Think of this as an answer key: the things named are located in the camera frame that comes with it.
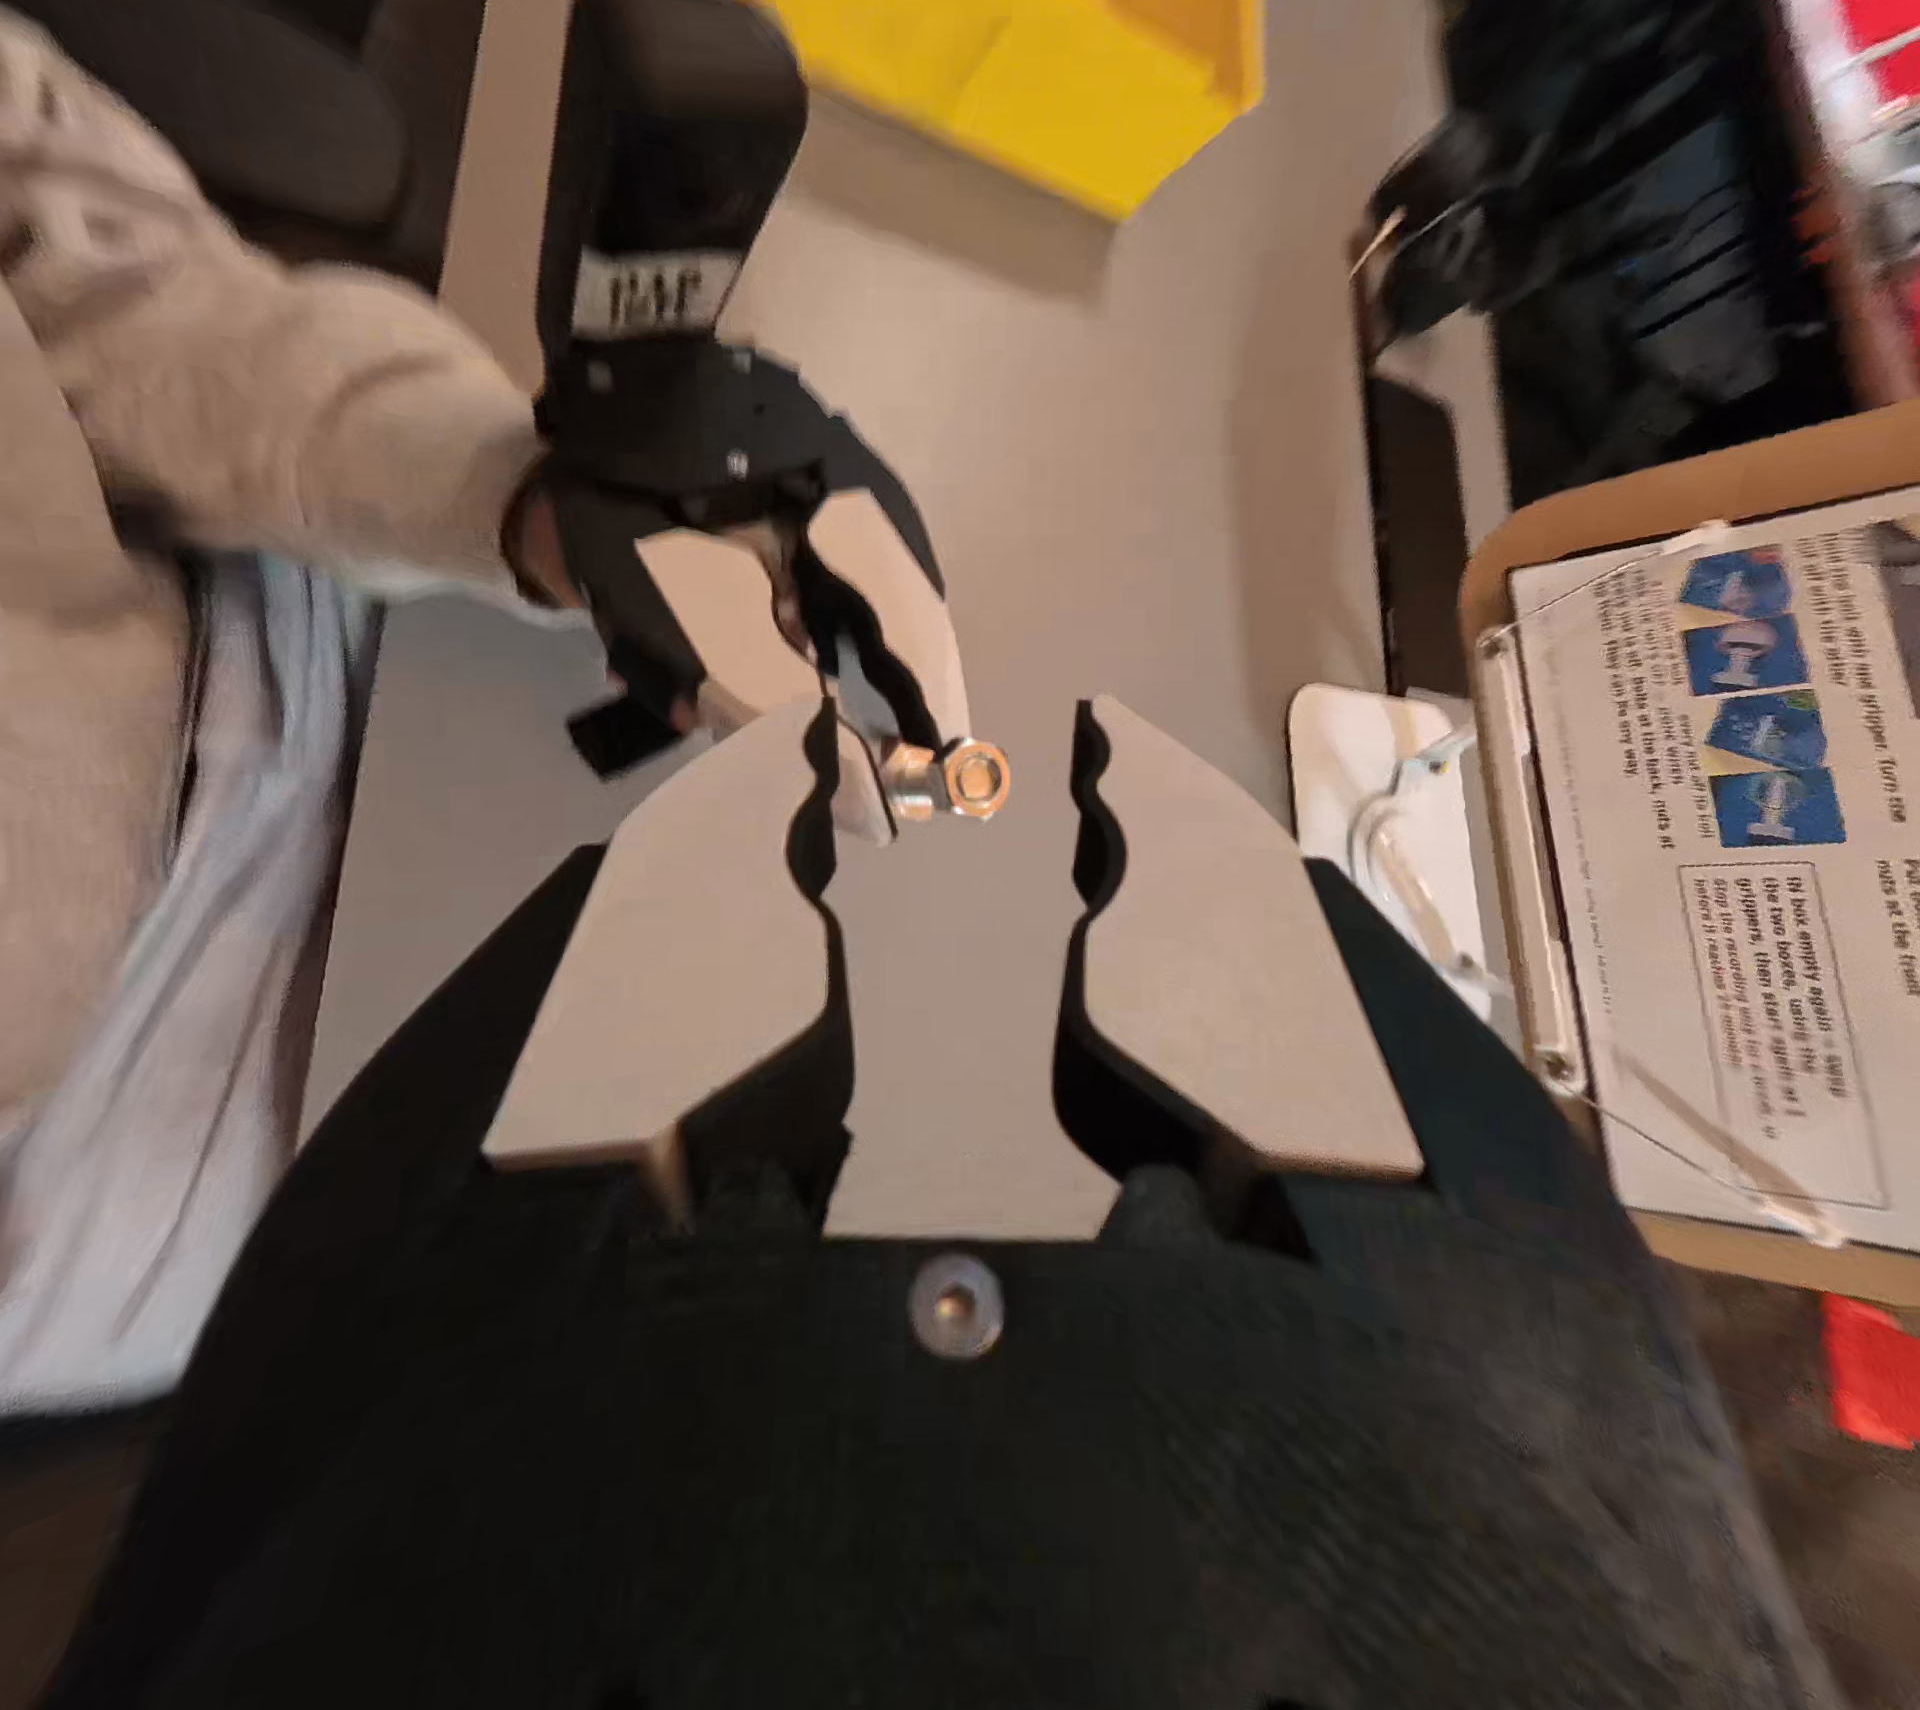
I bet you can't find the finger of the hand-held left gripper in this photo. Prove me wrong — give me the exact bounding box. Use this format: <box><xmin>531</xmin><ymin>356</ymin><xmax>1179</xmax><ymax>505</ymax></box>
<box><xmin>778</xmin><ymin>485</ymin><xmax>975</xmax><ymax>759</ymax></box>
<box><xmin>638</xmin><ymin>526</ymin><xmax>903</xmax><ymax>844</ymax></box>

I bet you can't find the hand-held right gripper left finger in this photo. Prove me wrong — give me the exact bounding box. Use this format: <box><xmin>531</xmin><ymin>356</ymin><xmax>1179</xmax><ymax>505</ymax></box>
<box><xmin>478</xmin><ymin>695</ymin><xmax>861</xmax><ymax>1237</ymax></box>

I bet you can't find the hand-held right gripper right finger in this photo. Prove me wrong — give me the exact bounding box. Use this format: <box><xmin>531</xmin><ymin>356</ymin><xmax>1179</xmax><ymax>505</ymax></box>
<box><xmin>1050</xmin><ymin>695</ymin><xmax>1425</xmax><ymax>1221</ymax></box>

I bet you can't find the steel hex bolt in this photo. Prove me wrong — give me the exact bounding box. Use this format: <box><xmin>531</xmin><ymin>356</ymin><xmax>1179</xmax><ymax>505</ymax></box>
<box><xmin>882</xmin><ymin>739</ymin><xmax>1000</xmax><ymax>824</ymax></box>

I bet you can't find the yellow divided plastic bin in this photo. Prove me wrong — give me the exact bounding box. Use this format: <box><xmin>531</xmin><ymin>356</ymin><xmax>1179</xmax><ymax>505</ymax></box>
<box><xmin>673</xmin><ymin>0</ymin><xmax>1264</xmax><ymax>222</ymax></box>

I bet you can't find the person's left forearm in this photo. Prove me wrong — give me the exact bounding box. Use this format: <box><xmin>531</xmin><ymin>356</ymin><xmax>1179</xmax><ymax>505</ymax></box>
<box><xmin>0</xmin><ymin>7</ymin><xmax>553</xmax><ymax>693</ymax></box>

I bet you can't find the grey desk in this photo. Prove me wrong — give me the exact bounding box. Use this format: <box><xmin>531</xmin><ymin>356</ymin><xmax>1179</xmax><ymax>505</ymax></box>
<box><xmin>292</xmin><ymin>0</ymin><xmax>1517</xmax><ymax>1238</ymax></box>

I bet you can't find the person's left hand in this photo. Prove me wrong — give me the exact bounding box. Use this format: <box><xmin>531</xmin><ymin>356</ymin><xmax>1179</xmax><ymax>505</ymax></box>
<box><xmin>501</xmin><ymin>473</ymin><xmax>602</xmax><ymax>613</ymax></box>

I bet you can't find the white document stand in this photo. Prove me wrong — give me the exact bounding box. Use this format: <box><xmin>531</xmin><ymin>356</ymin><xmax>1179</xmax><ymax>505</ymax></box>
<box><xmin>1286</xmin><ymin>623</ymin><xmax>1593</xmax><ymax>1113</ymax></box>

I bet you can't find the black office chair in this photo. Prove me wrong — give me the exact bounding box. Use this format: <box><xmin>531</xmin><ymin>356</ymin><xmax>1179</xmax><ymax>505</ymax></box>
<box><xmin>0</xmin><ymin>0</ymin><xmax>501</xmax><ymax>294</ymax></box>

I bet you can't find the printed instruction sheet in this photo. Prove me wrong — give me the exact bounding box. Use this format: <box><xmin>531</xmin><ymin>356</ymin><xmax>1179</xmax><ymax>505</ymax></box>
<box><xmin>1507</xmin><ymin>494</ymin><xmax>1920</xmax><ymax>1254</ymax></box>

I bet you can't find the person's grey sweater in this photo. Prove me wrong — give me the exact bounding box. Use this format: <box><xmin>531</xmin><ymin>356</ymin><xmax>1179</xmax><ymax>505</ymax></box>
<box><xmin>0</xmin><ymin>494</ymin><xmax>204</xmax><ymax>1127</ymax></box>

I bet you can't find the instruction sheet on wooden board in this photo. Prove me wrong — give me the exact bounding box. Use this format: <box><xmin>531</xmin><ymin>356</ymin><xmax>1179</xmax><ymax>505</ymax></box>
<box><xmin>1460</xmin><ymin>397</ymin><xmax>1920</xmax><ymax>1293</ymax></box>

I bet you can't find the black battery charger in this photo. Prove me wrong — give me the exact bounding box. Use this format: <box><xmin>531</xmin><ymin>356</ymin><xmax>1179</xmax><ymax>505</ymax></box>
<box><xmin>1357</xmin><ymin>111</ymin><xmax>1507</xmax><ymax>341</ymax></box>

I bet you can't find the black desk cable cover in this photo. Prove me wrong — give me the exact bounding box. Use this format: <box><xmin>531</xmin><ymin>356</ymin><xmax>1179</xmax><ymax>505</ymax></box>
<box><xmin>1361</xmin><ymin>372</ymin><xmax>1468</xmax><ymax>695</ymax></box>

